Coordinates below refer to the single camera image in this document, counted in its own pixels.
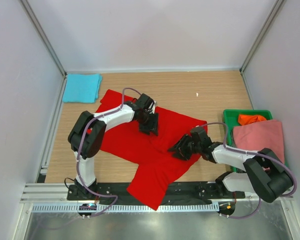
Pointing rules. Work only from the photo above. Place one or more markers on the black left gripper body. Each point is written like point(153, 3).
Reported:
point(144, 119)

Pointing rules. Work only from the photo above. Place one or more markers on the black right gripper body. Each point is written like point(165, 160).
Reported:
point(196, 147)

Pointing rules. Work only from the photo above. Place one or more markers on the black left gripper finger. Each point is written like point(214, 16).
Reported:
point(145, 128)
point(154, 123)

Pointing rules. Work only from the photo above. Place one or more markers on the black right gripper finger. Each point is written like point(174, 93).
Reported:
point(180, 154)
point(181, 144)

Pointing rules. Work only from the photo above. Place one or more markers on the red t-shirt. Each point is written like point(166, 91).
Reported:
point(157, 168)

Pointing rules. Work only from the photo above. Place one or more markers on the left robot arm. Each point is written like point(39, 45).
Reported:
point(87, 135)

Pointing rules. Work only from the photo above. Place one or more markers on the green plastic bin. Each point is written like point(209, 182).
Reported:
point(230, 119)

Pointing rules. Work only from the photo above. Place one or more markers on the orange t-shirt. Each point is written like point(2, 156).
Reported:
point(244, 119)

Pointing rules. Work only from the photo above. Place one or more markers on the pink t-shirt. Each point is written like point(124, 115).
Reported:
point(259, 135)

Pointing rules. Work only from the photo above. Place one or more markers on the folded light blue t-shirt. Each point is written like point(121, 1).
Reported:
point(82, 88)

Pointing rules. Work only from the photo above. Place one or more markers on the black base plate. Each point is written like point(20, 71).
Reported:
point(185, 192)

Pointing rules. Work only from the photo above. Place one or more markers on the white slotted cable duct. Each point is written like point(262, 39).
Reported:
point(90, 208)

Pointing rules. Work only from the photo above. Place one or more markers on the left aluminium frame post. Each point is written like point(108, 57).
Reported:
point(40, 31)

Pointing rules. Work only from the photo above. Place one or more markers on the aluminium frame post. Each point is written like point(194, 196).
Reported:
point(270, 19)
point(40, 31)

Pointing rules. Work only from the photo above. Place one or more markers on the right aluminium frame post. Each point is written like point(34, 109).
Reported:
point(270, 19)

